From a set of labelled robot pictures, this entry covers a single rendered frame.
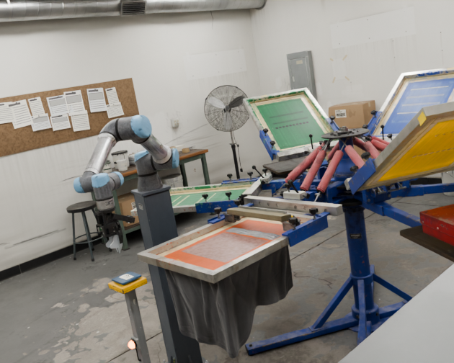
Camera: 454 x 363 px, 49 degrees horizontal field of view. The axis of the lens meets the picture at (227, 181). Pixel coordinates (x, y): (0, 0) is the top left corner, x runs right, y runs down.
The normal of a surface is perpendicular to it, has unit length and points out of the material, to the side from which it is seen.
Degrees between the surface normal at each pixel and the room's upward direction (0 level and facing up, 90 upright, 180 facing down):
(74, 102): 88
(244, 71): 90
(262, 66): 90
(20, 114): 89
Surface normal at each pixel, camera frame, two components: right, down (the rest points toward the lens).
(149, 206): 0.51, 0.10
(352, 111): -0.63, 0.25
